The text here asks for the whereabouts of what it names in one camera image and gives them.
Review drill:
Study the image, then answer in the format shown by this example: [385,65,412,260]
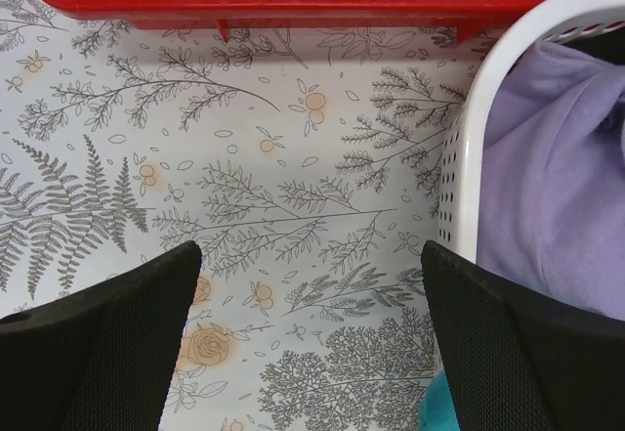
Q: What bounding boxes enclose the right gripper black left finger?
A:
[1,241,201,430]

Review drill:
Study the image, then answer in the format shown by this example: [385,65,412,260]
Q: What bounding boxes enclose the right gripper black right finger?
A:
[421,240,624,430]

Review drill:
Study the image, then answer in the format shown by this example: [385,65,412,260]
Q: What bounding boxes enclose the teal t-shirt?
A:
[419,371,460,431]

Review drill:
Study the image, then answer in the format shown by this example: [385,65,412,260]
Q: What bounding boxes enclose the lavender shirt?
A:
[477,42,624,319]

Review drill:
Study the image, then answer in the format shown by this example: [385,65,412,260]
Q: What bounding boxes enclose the floral patterned table mat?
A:
[1,0,496,430]

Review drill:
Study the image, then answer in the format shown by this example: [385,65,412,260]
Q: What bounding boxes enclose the white perforated laundry basket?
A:
[437,0,624,262]

